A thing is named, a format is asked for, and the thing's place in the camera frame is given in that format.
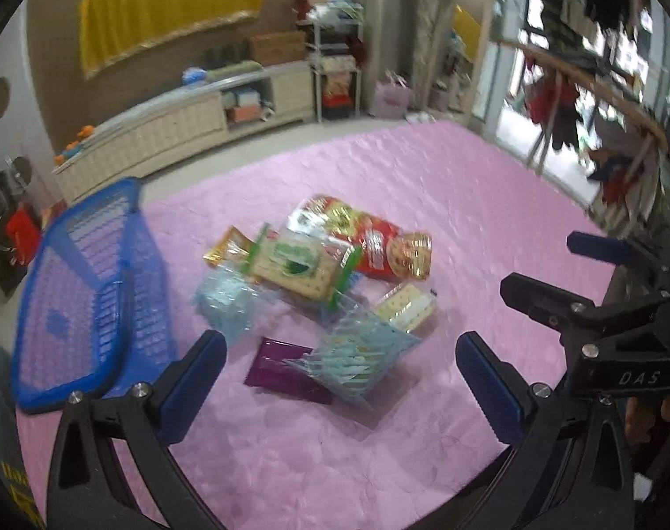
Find light blue striped snack bag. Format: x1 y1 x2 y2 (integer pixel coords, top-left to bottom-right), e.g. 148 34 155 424
288 294 420 405

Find purple snack packet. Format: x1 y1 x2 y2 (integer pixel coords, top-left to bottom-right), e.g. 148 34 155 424
244 337 334 405

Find person's right hand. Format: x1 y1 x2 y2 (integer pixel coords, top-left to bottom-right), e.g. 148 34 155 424
625 395 670 481

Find person's dark clothed knee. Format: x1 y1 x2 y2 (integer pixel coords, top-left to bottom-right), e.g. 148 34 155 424
0 347 45 529

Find wooden clothes rack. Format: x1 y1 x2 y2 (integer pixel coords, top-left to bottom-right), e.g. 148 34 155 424
493 40 668 238

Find pink quilted mat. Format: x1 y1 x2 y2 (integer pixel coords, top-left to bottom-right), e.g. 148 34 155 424
15 120 624 530

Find small clear cracker pack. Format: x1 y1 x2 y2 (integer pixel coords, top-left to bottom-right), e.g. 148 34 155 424
372 282 437 334

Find blue plastic basket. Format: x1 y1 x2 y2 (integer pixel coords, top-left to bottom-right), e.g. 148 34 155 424
11 178 178 415

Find red yellow snack bag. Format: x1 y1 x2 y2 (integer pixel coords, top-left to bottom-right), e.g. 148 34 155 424
286 194 432 281

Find green cracker pack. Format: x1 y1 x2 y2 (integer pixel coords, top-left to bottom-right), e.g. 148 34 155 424
245 224 362 311

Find pink gift bag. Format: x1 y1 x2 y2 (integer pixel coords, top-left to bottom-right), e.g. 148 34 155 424
369 71 412 120

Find orange gold snack packet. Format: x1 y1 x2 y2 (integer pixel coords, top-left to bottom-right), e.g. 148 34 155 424
203 226 254 268

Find cream TV cabinet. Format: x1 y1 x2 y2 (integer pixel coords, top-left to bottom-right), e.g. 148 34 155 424
53 61 313 204

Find orange fruits on cabinet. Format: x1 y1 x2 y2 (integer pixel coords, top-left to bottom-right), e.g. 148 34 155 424
54 126 94 167

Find white metal shelf rack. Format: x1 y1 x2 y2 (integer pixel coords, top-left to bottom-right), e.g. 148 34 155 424
292 0 366 122

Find brown cardboard box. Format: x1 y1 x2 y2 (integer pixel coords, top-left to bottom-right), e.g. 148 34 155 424
249 30 306 66

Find blue object on cabinet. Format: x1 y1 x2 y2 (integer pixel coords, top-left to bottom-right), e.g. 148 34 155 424
182 67 207 85

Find yellow cloth wall cover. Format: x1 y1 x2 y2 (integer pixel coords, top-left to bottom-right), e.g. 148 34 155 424
79 0 262 79

